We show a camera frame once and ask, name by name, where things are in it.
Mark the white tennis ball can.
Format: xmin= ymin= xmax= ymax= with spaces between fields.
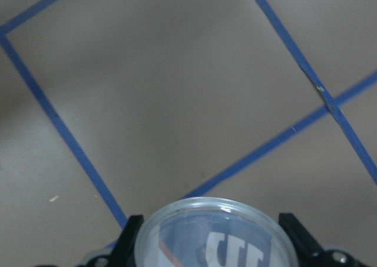
xmin=134 ymin=197 xmax=299 ymax=266

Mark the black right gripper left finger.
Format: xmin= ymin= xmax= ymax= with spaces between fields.
xmin=109 ymin=215 xmax=144 ymax=267

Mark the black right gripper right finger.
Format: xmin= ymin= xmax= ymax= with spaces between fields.
xmin=278 ymin=213 xmax=325 ymax=266

